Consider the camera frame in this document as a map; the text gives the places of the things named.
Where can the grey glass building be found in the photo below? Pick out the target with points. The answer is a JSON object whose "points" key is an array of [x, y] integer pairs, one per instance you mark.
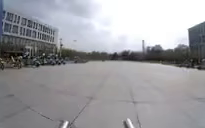
{"points": [[202, 38]]}

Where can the grey concrete paved plaza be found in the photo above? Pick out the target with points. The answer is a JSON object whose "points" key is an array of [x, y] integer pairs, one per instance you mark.
{"points": [[103, 90]]}

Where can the tall chimney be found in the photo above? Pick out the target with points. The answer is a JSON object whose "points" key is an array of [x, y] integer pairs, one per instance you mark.
{"points": [[143, 46]]}

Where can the white building with window rows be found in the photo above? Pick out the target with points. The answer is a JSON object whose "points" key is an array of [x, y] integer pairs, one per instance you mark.
{"points": [[26, 31]]}

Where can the row of parked bicycles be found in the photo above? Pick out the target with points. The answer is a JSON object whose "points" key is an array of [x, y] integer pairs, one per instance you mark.
{"points": [[26, 60]]}

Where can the lamp pole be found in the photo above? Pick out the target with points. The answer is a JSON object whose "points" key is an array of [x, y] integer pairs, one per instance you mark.
{"points": [[60, 47]]}

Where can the row of trees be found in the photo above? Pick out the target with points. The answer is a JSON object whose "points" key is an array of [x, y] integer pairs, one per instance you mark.
{"points": [[130, 54]]}

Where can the robot's own part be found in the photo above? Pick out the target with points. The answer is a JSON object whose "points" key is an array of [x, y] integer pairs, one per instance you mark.
{"points": [[128, 123], [63, 124]]}

